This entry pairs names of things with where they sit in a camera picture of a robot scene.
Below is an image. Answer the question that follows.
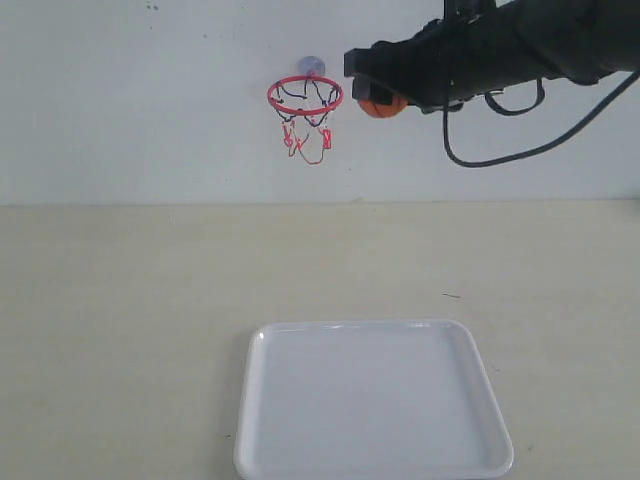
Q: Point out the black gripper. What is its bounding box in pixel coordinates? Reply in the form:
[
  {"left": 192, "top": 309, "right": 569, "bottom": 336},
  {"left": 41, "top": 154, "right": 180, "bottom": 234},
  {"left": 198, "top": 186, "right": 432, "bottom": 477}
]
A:
[{"left": 343, "top": 14, "right": 540, "bottom": 110}]

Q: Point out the small orange basketball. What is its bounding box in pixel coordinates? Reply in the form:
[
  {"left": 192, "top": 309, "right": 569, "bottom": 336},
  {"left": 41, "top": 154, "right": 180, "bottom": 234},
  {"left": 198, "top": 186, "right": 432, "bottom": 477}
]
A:
[{"left": 358, "top": 95, "right": 408, "bottom": 119}]

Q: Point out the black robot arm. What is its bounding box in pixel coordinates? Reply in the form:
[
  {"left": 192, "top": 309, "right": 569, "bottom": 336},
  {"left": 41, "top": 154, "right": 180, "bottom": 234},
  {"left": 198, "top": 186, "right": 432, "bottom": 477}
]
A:
[{"left": 343, "top": 0, "right": 639, "bottom": 111}]

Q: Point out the red mini basketball hoop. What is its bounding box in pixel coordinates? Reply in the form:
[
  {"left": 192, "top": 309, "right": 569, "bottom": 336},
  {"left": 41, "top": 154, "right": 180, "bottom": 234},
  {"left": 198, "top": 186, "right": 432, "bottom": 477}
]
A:
[{"left": 266, "top": 55, "right": 345, "bottom": 166}]

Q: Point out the white plastic tray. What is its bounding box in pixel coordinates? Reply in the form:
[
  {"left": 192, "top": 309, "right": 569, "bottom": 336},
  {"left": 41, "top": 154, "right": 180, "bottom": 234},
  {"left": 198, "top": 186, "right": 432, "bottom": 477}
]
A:
[{"left": 234, "top": 319, "right": 514, "bottom": 479}]

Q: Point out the black cable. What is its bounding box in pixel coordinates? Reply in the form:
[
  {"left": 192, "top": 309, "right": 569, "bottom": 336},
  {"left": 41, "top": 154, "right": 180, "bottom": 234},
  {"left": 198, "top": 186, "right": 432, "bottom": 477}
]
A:
[{"left": 440, "top": 69, "right": 640, "bottom": 169}]

